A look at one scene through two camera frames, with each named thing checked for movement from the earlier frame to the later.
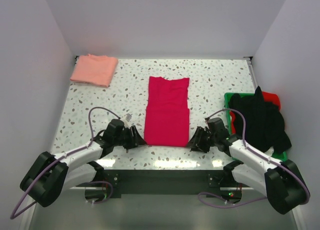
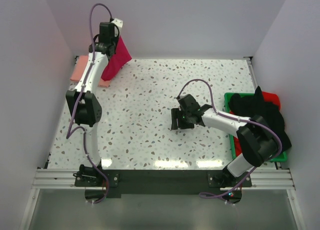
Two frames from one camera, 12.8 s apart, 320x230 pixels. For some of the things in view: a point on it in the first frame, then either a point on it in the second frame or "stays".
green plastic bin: [280, 154] stays
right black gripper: [196, 143] → [175, 113]
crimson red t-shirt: [167, 118] → [117, 61]
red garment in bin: [272, 97] stays
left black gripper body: [124, 139] → [115, 40]
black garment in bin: [264, 124] stays
